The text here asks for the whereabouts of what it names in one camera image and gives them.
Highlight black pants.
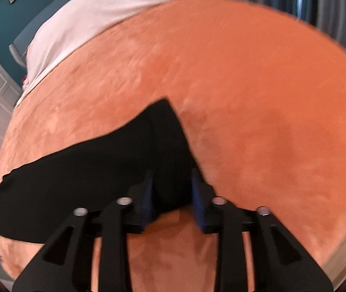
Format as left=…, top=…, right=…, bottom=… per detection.
left=0, top=99, right=197, bottom=244

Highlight orange plush bed blanket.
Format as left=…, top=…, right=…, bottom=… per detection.
left=0, top=0, right=346, bottom=291

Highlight blue upholstered headboard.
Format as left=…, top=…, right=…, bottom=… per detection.
left=9, top=0, right=70, bottom=70

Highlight white pink pillow cover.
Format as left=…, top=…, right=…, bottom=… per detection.
left=16, top=0, right=172, bottom=106

